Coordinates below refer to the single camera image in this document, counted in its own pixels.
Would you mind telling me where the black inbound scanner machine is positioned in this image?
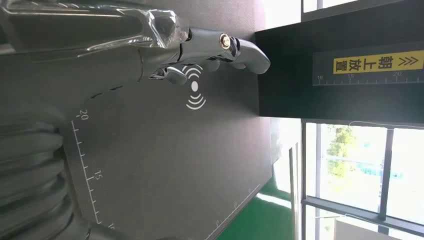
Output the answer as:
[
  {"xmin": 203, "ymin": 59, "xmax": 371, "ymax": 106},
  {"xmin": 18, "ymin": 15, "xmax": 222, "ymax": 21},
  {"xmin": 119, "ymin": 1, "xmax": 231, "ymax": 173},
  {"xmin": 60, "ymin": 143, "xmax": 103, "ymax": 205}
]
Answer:
[{"xmin": 62, "ymin": 0, "xmax": 424, "ymax": 240}]

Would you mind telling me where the yellow label sticker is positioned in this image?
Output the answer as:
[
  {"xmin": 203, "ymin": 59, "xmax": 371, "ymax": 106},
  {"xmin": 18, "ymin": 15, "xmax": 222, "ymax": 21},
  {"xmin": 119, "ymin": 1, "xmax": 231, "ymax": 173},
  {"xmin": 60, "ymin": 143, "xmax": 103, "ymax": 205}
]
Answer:
[{"xmin": 332, "ymin": 50, "xmax": 424, "ymax": 75}]

